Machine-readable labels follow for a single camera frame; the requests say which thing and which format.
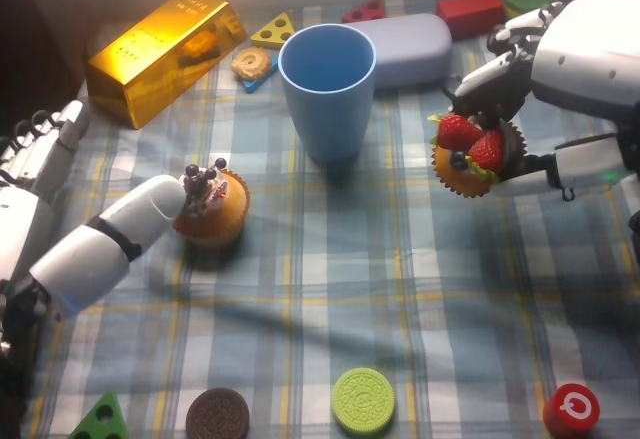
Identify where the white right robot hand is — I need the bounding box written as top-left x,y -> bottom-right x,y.
442,0 -> 640,235

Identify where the red triangle block with holes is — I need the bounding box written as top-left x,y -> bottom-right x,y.
341,0 -> 389,24

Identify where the blue plaid tablecloth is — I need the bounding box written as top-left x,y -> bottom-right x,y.
19,0 -> 640,439

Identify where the yellow triangle block with holes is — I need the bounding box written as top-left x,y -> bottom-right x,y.
249,12 -> 295,50

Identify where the green triangle block with holes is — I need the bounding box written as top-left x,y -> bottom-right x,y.
67,390 -> 131,439

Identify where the brown chocolate sandwich cookie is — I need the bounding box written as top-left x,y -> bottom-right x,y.
185,386 -> 251,439

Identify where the shiny gold bar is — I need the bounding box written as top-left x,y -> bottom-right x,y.
85,0 -> 250,131

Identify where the green sandwich cookie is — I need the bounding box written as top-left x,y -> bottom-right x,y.
331,366 -> 397,434

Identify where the red rectangular block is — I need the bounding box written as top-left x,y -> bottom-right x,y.
435,0 -> 505,41

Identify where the blue plastic cup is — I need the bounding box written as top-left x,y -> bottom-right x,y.
277,23 -> 379,165

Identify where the strawberry topped cupcake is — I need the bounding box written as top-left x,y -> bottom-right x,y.
428,112 -> 527,199

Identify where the red cylinder with white mark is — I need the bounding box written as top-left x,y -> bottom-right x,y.
542,382 -> 601,435

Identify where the lilac glasses case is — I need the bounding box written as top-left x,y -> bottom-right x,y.
344,12 -> 454,91

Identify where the dark berry topped cupcake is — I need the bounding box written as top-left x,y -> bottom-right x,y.
172,157 -> 250,249

